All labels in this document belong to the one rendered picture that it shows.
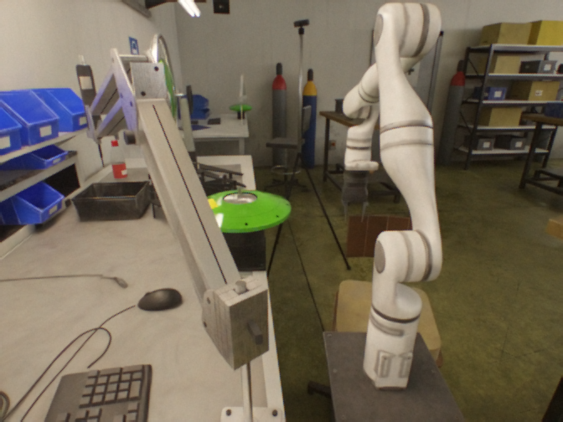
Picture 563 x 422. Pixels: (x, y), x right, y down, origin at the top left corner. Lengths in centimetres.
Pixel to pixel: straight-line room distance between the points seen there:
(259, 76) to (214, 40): 83
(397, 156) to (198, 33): 516
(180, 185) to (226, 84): 512
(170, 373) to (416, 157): 60
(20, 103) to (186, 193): 118
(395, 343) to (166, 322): 50
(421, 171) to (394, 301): 23
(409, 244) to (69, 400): 63
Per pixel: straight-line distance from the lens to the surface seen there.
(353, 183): 102
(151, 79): 55
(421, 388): 81
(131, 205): 139
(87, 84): 105
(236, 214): 92
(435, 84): 641
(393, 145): 62
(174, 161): 50
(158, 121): 54
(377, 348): 72
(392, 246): 59
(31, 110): 158
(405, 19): 69
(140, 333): 83
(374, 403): 76
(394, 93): 64
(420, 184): 62
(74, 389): 73
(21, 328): 97
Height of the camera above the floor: 144
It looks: 22 degrees down
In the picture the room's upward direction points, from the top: straight up
